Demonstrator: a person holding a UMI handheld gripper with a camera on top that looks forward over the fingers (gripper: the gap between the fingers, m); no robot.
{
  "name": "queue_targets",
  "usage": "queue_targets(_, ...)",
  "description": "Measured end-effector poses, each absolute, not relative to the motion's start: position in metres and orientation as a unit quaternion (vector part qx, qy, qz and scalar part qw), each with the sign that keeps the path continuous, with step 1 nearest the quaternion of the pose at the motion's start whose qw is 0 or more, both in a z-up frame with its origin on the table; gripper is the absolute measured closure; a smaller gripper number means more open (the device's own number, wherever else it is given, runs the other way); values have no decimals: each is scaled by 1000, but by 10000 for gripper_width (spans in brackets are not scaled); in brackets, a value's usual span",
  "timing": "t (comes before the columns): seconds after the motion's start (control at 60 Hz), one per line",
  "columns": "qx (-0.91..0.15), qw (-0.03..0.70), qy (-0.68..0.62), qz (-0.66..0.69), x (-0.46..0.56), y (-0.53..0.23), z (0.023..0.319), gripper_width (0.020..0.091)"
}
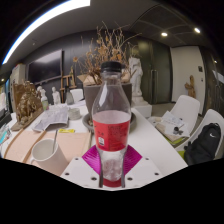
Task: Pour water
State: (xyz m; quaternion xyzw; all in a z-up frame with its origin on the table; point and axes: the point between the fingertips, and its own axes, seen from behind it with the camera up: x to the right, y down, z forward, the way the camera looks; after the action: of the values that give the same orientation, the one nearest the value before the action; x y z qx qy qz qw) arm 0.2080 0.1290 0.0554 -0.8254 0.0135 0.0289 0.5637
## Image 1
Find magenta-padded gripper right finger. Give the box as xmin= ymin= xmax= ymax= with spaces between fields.
xmin=121 ymin=144 xmax=164 ymax=190

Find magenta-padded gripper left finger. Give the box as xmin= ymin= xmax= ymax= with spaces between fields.
xmin=60 ymin=144 xmax=103 ymax=190

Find clear red-labelled drink bottle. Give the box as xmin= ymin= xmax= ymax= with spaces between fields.
xmin=91 ymin=60 xmax=132 ymax=188

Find beige wooden drawing board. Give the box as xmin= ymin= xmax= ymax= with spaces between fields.
xmin=3 ymin=128 xmax=93 ymax=178

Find small yellow tag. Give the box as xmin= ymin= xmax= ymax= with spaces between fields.
xmin=58 ymin=128 xmax=76 ymax=134

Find metal spoon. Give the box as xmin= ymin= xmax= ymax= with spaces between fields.
xmin=51 ymin=129 xmax=59 ymax=154

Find white ceramic mug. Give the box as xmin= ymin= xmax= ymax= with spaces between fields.
xmin=29 ymin=138 xmax=69 ymax=177

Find small white cup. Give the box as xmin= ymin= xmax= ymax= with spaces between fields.
xmin=68 ymin=107 xmax=82 ymax=121

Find white paper stack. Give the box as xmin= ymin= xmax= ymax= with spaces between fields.
xmin=155 ymin=110 xmax=189 ymax=138

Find printed paper sheets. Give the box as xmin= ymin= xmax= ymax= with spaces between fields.
xmin=32 ymin=104 xmax=70 ymax=132

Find grey pot with dried plant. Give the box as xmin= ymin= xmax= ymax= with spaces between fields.
xmin=73 ymin=23 xmax=143 ymax=118

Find grey spray bottle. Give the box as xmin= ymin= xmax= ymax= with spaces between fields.
xmin=64 ymin=85 xmax=75 ymax=106

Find white plastic chair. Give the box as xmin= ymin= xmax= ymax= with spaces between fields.
xmin=174 ymin=109 xmax=224 ymax=161
xmin=149 ymin=94 xmax=201 ymax=146
xmin=69 ymin=88 xmax=85 ymax=104

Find black backpack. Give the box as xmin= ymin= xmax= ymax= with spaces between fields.
xmin=183 ymin=122 xmax=223 ymax=166

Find green spray bottle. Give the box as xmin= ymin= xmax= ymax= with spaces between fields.
xmin=41 ymin=93 xmax=50 ymax=112

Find small white plaster figurine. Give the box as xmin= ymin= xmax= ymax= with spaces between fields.
xmin=51 ymin=86 xmax=62 ymax=105

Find wooden easel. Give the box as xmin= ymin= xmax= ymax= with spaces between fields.
xmin=59 ymin=66 xmax=77 ymax=103

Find gold relief sculpture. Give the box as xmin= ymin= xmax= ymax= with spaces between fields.
xmin=11 ymin=81 xmax=44 ymax=132

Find white plaster bust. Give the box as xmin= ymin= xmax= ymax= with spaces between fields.
xmin=36 ymin=85 xmax=46 ymax=96

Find tall white plaster statue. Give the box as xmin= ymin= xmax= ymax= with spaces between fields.
xmin=128 ymin=55 xmax=153 ymax=118

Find colourful painted sheet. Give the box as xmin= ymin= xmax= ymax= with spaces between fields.
xmin=0 ymin=128 xmax=13 ymax=146

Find wooden mannequin figure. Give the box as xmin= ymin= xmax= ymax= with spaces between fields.
xmin=184 ymin=74 xmax=197 ymax=99

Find black flat box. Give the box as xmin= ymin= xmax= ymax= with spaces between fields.
xmin=0 ymin=108 xmax=13 ymax=129

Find long ceiling light strip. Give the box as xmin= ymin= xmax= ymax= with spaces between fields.
xmin=1 ymin=0 xmax=91 ymax=64

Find black wall screen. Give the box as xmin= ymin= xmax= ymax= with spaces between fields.
xmin=27 ymin=49 xmax=64 ymax=84

